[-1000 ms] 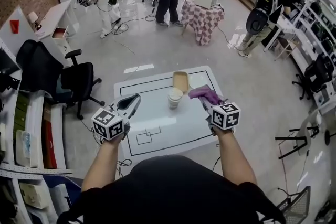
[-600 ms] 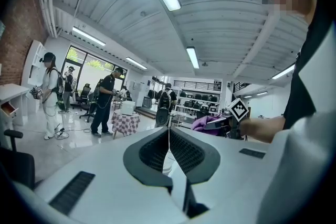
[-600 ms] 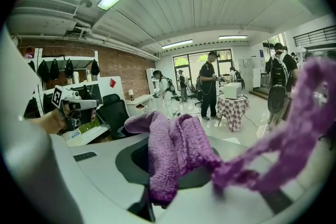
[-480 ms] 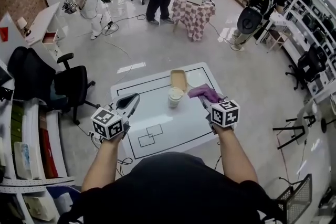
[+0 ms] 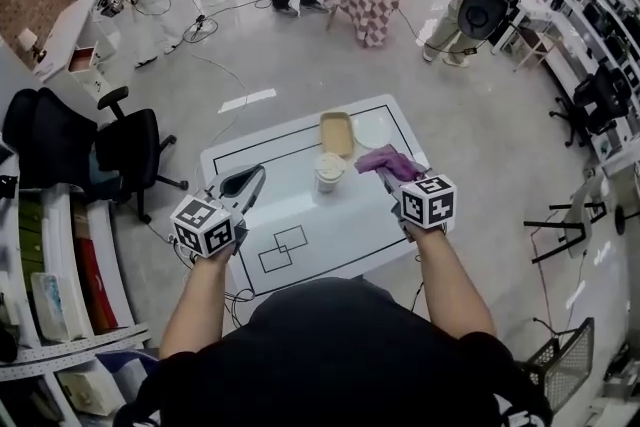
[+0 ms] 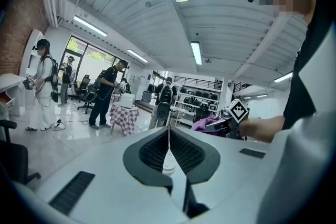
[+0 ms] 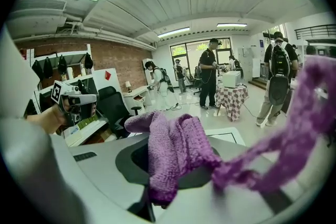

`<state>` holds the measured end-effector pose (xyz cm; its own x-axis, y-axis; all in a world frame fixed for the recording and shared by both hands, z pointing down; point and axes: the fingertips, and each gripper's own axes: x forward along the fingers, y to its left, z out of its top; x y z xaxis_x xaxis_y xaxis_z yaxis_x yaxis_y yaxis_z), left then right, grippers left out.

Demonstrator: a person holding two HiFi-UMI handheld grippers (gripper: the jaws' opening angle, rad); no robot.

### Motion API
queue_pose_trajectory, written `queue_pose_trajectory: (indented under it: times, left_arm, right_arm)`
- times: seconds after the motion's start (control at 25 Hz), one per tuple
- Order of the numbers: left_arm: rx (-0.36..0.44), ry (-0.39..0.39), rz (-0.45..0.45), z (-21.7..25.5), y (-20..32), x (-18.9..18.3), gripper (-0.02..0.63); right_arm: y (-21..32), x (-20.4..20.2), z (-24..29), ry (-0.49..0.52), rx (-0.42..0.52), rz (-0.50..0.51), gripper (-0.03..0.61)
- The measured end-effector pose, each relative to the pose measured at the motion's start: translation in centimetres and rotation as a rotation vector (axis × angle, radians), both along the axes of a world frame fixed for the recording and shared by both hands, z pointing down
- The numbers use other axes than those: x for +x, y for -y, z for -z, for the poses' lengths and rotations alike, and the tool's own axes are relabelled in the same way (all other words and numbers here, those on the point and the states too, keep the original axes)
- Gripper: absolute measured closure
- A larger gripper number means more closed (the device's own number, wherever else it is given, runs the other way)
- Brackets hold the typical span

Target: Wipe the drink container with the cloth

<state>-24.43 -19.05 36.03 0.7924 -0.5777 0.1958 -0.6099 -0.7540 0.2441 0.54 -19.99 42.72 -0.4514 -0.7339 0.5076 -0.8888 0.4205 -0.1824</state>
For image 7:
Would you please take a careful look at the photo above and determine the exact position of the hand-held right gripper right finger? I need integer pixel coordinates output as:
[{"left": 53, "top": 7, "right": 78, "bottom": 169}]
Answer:
[{"left": 154, "top": 137, "right": 314, "bottom": 224}]

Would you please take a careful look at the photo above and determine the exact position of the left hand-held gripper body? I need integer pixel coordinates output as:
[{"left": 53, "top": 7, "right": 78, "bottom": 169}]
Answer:
[{"left": 50, "top": 80, "right": 81, "bottom": 127}]

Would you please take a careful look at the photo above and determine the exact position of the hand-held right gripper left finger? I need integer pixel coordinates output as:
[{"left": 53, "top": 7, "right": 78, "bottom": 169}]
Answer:
[{"left": 68, "top": 134, "right": 156, "bottom": 222}]

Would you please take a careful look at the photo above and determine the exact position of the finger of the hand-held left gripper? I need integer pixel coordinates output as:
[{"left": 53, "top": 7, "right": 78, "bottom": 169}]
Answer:
[{"left": 68, "top": 93, "right": 98, "bottom": 121}]

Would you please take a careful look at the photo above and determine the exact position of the purple cloth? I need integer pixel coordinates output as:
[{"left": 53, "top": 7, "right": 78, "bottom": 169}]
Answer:
[{"left": 123, "top": 56, "right": 336, "bottom": 207}]

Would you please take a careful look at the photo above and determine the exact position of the person's left forearm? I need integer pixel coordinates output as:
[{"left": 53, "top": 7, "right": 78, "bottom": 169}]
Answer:
[{"left": 25, "top": 104, "right": 66, "bottom": 136}]

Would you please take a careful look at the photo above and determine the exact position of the row of green boxes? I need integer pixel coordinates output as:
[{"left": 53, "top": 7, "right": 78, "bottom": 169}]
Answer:
[{"left": 78, "top": 114, "right": 100, "bottom": 130}]

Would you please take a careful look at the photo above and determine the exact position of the row of black caps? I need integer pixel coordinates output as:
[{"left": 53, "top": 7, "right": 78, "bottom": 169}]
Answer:
[{"left": 31, "top": 52, "right": 94, "bottom": 81}]

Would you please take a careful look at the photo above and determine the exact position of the black office chair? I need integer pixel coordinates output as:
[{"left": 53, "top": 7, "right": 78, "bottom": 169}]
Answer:
[
  {"left": 192, "top": 65, "right": 203, "bottom": 95},
  {"left": 96, "top": 86, "right": 143, "bottom": 140}
]

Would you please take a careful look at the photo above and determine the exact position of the white box with blue label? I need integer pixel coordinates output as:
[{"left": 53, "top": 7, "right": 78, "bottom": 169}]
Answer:
[{"left": 68, "top": 125, "right": 81, "bottom": 137}]

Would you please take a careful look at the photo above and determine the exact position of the white metal shelf rack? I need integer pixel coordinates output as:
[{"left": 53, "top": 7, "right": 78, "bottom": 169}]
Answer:
[{"left": 19, "top": 43, "right": 111, "bottom": 147}]

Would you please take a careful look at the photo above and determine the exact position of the white panel with red diamond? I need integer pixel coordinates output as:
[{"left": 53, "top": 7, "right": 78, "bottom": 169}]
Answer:
[{"left": 91, "top": 67, "right": 124, "bottom": 103}]

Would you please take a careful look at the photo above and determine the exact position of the white desk with red drawer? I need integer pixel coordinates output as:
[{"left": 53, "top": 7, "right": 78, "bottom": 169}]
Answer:
[{"left": 122, "top": 86, "right": 153, "bottom": 113}]

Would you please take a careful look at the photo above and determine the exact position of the white ceiling air conditioner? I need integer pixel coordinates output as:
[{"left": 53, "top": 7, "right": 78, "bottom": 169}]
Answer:
[{"left": 6, "top": 0, "right": 68, "bottom": 35}]

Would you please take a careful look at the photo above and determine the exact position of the checkered tablecloth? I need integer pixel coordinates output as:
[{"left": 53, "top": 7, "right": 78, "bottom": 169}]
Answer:
[{"left": 214, "top": 83, "right": 249, "bottom": 122}]

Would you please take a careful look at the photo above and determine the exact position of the large glass window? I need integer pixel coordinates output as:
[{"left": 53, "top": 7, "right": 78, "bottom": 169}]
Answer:
[{"left": 169, "top": 36, "right": 232, "bottom": 84}]

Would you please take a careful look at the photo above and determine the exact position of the white microwave oven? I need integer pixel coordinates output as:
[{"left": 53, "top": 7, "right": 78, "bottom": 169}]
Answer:
[{"left": 221, "top": 70, "right": 242, "bottom": 89}]

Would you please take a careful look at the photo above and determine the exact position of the black metal railing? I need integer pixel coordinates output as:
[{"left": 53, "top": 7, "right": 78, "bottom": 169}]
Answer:
[{"left": 293, "top": 24, "right": 336, "bottom": 40}]

